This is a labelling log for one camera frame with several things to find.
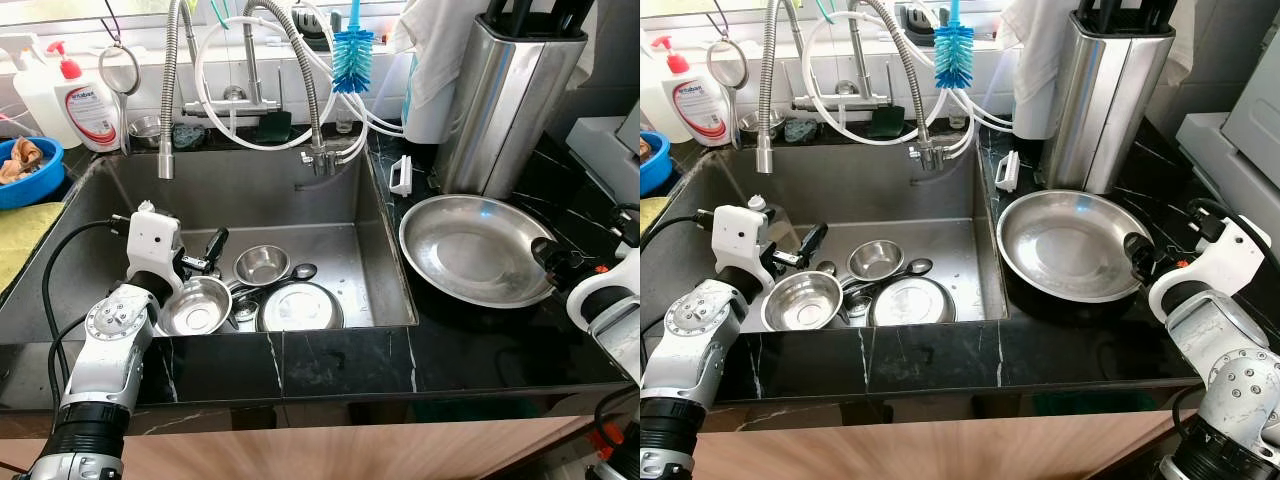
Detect wooden sink cabinet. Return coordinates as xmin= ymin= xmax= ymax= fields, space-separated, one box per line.
xmin=0 ymin=410 xmax=621 ymax=480
xmin=690 ymin=405 xmax=1201 ymax=480

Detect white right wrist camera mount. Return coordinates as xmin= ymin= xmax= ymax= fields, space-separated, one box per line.
xmin=566 ymin=245 xmax=641 ymax=331
xmin=1148 ymin=215 xmax=1273 ymax=321

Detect steel mesh strainer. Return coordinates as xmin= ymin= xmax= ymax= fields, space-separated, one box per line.
xmin=705 ymin=0 xmax=751 ymax=146
xmin=97 ymin=0 xmax=143 ymax=151

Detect large steel plate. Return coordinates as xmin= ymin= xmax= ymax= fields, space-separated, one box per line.
xmin=996 ymin=190 xmax=1153 ymax=304
xmin=399 ymin=194 xmax=561 ymax=309

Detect dark green sponge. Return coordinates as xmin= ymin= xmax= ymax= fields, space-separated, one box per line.
xmin=250 ymin=108 xmax=293 ymax=144
xmin=865 ymin=103 xmax=906 ymax=139

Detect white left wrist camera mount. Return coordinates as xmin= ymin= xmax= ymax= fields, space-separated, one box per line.
xmin=126 ymin=210 xmax=186 ymax=291
xmin=710 ymin=204 xmax=776 ymax=276

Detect white plastic hose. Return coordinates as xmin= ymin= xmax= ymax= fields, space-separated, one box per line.
xmin=800 ymin=10 xmax=1011 ymax=146
xmin=195 ymin=15 xmax=406 ymax=151

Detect small steel plate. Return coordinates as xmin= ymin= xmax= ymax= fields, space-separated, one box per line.
xmin=868 ymin=276 xmax=956 ymax=327
xmin=257 ymin=281 xmax=344 ymax=333

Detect brown food scraps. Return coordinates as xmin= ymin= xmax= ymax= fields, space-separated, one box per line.
xmin=0 ymin=138 xmax=46 ymax=186

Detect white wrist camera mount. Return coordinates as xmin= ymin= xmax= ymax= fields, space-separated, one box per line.
xmin=710 ymin=204 xmax=776 ymax=276
xmin=1148 ymin=215 xmax=1273 ymax=321
xmin=566 ymin=245 xmax=641 ymax=331
xmin=126 ymin=210 xmax=186 ymax=291

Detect white countertop dishwasher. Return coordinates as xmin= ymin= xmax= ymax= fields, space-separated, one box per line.
xmin=1175 ymin=50 xmax=1280 ymax=241
xmin=565 ymin=115 xmax=641 ymax=206

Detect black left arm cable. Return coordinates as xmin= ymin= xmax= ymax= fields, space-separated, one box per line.
xmin=42 ymin=218 xmax=136 ymax=403
xmin=640 ymin=210 xmax=717 ymax=241

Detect white soap pump bottle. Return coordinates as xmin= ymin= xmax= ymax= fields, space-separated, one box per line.
xmin=45 ymin=40 xmax=126 ymax=153
xmin=652 ymin=35 xmax=738 ymax=148

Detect stainless steel sink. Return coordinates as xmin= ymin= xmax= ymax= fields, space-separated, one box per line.
xmin=0 ymin=150 xmax=419 ymax=346
xmin=655 ymin=145 xmax=1011 ymax=331

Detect flexible steel faucet hose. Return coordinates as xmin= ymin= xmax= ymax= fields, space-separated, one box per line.
xmin=245 ymin=0 xmax=336 ymax=176
xmin=860 ymin=0 xmax=946 ymax=171

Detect yellow cloth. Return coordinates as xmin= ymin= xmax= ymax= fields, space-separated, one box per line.
xmin=640 ymin=195 xmax=673 ymax=236
xmin=0 ymin=200 xmax=66 ymax=296

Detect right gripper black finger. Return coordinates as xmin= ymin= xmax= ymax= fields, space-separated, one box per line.
xmin=1123 ymin=231 xmax=1160 ymax=276
xmin=529 ymin=237 xmax=568 ymax=278

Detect blue bottle brush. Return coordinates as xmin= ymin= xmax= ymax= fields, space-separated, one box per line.
xmin=933 ymin=0 xmax=976 ymax=91
xmin=332 ymin=0 xmax=376 ymax=94

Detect large steel bowl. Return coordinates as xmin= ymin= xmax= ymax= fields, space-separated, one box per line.
xmin=760 ymin=270 xmax=844 ymax=333
xmin=155 ymin=276 xmax=233 ymax=337

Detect white hanging cloth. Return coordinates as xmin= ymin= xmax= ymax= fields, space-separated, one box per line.
xmin=390 ymin=0 xmax=491 ymax=146
xmin=1000 ymin=0 xmax=1086 ymax=141

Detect blue plastic bowl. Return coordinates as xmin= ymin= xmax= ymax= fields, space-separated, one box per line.
xmin=640 ymin=130 xmax=673 ymax=196
xmin=0 ymin=137 xmax=66 ymax=211

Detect steel knife block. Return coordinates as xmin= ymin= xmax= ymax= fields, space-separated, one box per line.
xmin=1040 ymin=0 xmax=1181 ymax=196
xmin=432 ymin=0 xmax=591 ymax=201

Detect chrome mixer tap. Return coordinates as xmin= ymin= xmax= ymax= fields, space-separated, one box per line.
xmin=185 ymin=15 xmax=286 ymax=116
xmin=790 ymin=10 xmax=891 ymax=111

